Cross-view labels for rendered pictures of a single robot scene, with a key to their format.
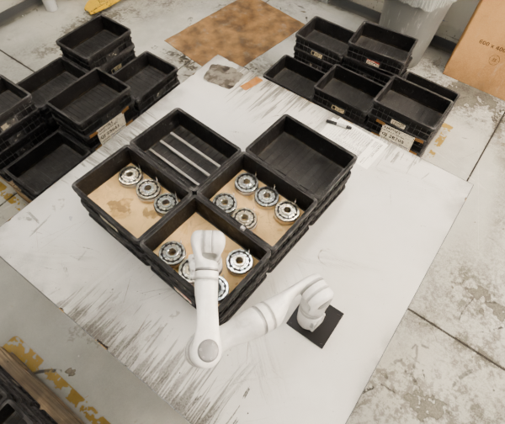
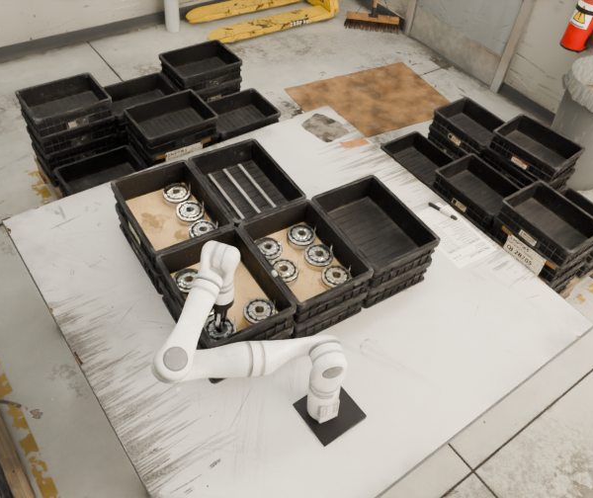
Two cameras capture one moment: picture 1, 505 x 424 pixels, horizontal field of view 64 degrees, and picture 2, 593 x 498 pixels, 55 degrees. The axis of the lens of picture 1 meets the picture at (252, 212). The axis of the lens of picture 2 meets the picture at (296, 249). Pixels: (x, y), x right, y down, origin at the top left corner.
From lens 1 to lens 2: 0.49 m
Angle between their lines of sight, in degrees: 14
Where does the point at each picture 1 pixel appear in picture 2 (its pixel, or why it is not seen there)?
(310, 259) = (350, 345)
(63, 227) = (88, 230)
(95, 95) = (179, 118)
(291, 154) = (367, 221)
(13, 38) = (121, 49)
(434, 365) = not seen: outside the picture
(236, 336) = (215, 365)
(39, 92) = (123, 104)
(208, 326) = (185, 335)
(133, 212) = (164, 230)
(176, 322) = not seen: hidden behind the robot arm
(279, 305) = (274, 349)
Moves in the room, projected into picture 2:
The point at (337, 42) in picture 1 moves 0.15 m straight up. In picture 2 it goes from (486, 132) to (495, 112)
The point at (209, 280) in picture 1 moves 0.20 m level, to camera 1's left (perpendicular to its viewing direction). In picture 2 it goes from (205, 290) to (135, 266)
